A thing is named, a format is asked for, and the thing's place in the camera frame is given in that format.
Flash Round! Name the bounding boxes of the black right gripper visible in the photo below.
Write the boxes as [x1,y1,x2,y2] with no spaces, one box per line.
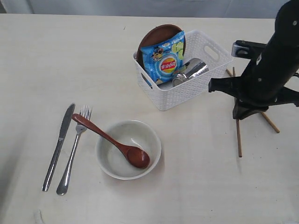
[208,56,299,119]

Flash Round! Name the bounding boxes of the wooden chopstick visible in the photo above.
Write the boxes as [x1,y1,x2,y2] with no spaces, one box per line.
[226,67,280,134]
[235,119,242,158]

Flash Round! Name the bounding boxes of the white floral ceramic bowl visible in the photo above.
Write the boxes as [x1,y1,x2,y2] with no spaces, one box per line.
[95,120,162,180]

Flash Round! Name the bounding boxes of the brown wooden spoon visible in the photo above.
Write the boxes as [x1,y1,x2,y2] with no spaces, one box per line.
[72,113,150,169]

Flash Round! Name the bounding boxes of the silver metal fork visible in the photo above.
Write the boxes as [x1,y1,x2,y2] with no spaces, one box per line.
[56,105,92,196]

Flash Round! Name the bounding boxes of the silver table knife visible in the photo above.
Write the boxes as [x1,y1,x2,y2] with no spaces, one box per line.
[42,103,76,192]

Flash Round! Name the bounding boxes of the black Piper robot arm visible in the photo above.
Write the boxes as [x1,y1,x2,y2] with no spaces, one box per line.
[208,0,299,120]

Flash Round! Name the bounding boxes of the white perforated plastic basket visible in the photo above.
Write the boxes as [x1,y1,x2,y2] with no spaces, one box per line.
[133,30,233,111]

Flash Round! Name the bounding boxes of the blue chips bag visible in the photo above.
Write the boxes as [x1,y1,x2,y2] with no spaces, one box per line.
[141,31,185,85]

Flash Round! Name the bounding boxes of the brown round plate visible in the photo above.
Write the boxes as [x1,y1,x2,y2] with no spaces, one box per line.
[136,24,182,69]

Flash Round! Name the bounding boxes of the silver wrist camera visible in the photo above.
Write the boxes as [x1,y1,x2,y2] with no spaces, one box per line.
[231,40,267,60]

